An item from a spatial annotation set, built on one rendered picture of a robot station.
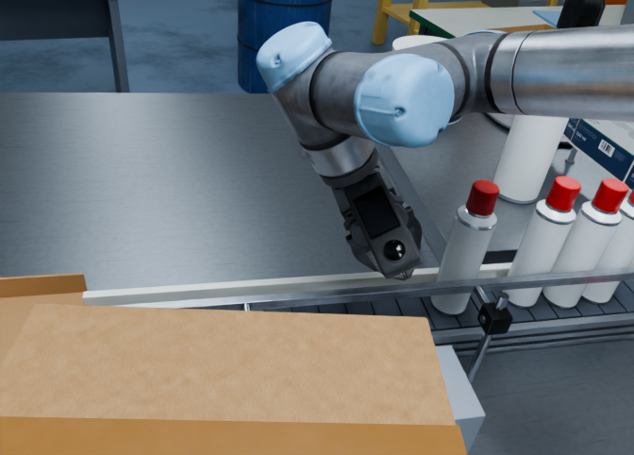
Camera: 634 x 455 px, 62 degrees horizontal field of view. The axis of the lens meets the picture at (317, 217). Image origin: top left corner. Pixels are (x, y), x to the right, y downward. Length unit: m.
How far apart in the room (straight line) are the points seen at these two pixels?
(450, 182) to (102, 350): 0.81
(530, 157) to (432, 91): 0.59
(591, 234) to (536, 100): 0.33
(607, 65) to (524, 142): 0.56
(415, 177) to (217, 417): 0.79
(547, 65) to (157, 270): 0.64
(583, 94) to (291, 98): 0.25
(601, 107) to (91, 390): 0.43
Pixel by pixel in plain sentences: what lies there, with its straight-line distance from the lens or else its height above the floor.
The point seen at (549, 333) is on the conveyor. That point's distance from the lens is 0.86.
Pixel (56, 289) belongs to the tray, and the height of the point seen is 0.84.
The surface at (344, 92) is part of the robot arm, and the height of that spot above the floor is 1.24.
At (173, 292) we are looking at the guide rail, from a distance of 0.73.
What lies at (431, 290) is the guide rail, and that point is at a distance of 0.70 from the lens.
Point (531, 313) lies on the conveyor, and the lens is 0.84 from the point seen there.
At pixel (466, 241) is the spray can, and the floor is 1.02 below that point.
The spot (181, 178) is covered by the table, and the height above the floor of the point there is 0.83.
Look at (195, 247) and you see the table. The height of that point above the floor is 0.83.
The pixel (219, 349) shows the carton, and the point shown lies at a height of 1.12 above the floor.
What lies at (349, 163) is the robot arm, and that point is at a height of 1.14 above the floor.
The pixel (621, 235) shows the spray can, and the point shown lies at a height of 1.01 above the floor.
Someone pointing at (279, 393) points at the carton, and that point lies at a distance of 0.37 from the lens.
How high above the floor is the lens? 1.42
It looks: 36 degrees down
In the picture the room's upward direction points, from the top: 6 degrees clockwise
